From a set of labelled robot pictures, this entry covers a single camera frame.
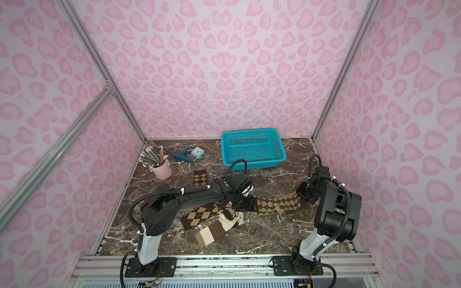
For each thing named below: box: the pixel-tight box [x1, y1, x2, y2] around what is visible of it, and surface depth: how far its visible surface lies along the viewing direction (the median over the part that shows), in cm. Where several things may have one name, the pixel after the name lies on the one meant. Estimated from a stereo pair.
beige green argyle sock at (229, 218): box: [218, 201, 245, 233], surface depth 85 cm
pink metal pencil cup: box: [148, 159, 173, 180], surface depth 98 cm
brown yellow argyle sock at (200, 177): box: [193, 169, 208, 188], surface depth 103 cm
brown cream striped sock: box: [194, 207, 245, 249], surface depth 84 cm
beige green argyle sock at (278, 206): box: [255, 190, 302, 216], surface depth 91 cm
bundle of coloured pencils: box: [138, 145, 169, 168], surface depth 97 cm
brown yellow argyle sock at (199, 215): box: [180, 202, 219, 231], surface depth 88 cm
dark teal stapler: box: [172, 147, 196, 164], surface depth 112 cm
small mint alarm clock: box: [190, 146, 205, 159], surface depth 112 cm
